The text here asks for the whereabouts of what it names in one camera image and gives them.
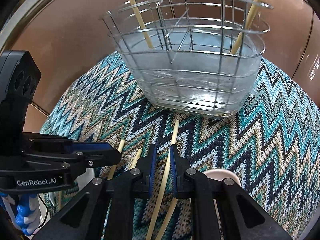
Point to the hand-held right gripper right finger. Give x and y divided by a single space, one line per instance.
173 177

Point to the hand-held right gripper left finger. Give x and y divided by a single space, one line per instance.
152 175

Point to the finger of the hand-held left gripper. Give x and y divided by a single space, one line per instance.
95 146
105 157

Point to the bamboo chopstick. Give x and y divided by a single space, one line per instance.
175 135
137 156
166 222
136 13
246 20
121 145

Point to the pink spoon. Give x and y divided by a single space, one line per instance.
217 173

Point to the brown cabinet door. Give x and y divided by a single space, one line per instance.
310 55
75 42
37 120

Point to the zigzag knitted cloth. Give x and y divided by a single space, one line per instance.
225 135

